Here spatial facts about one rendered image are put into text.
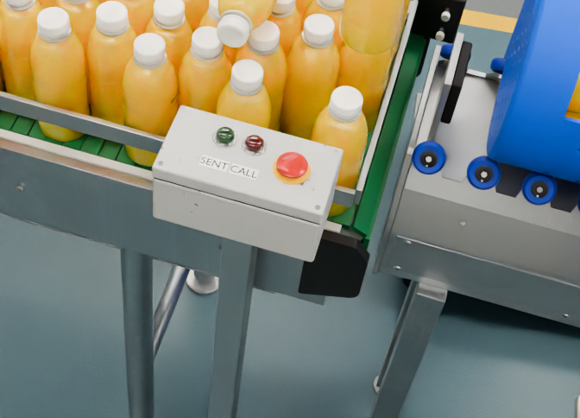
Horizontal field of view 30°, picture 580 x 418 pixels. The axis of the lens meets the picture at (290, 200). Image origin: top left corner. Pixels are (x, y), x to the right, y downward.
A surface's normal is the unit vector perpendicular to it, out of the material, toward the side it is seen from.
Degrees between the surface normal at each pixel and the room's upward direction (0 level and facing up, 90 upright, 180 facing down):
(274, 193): 0
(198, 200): 90
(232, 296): 90
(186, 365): 0
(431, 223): 70
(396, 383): 90
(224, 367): 90
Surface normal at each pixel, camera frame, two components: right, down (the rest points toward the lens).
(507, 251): -0.22, 0.52
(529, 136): -0.26, 0.73
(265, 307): 0.10, -0.59
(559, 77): -0.15, 0.26
